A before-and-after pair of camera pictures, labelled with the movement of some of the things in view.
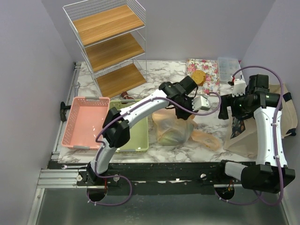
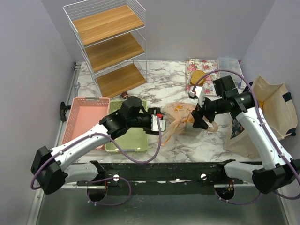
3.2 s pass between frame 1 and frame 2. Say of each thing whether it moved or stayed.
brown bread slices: stayed
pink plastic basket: stayed
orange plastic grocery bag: moved
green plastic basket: stayed
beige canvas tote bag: stayed
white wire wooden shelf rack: stayed
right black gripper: moved
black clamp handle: stayed
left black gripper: moved
